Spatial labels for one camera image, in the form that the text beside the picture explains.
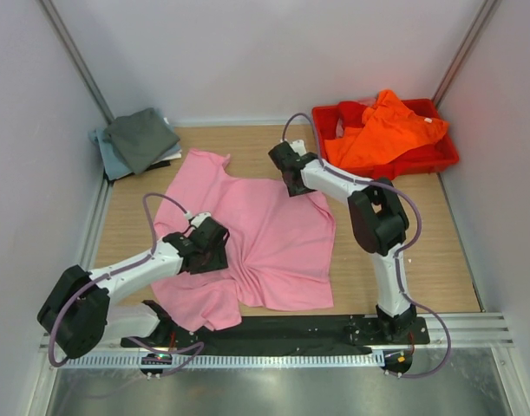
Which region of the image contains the pink t-shirt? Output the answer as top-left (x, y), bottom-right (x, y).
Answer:
top-left (152, 150), bottom-right (336, 331)

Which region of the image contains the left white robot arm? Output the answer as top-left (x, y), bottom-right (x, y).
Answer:
top-left (37, 212), bottom-right (230, 360)

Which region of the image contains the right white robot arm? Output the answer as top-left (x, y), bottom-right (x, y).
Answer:
top-left (269, 141), bottom-right (416, 343)

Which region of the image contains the red plastic bin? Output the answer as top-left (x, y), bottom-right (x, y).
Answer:
top-left (311, 105), bottom-right (460, 180)

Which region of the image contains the black folded t-shirt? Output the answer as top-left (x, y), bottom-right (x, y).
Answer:
top-left (146, 159), bottom-right (171, 172)

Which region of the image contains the orange t-shirt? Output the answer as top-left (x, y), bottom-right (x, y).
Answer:
top-left (324, 89), bottom-right (449, 170)

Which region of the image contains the light blue folded t-shirt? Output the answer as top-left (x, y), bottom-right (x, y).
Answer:
top-left (88, 128), bottom-right (133, 181)

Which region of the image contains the grey folded t-shirt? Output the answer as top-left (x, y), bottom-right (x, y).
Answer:
top-left (103, 107), bottom-right (180, 174)

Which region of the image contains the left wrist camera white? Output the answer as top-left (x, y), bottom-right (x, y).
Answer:
top-left (184, 211), bottom-right (212, 228)

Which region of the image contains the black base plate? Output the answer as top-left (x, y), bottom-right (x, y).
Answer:
top-left (119, 315), bottom-right (430, 357)

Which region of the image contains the white slotted cable duct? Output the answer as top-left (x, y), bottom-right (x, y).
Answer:
top-left (63, 350), bottom-right (385, 370)

